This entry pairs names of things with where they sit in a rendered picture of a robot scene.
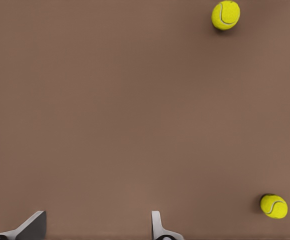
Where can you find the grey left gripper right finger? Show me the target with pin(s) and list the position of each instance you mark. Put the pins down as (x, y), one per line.
(158, 226)

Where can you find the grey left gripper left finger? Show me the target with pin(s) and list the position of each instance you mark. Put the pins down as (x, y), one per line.
(31, 228)

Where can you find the yellow tennis ball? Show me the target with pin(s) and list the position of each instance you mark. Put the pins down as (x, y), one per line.
(274, 206)
(225, 15)

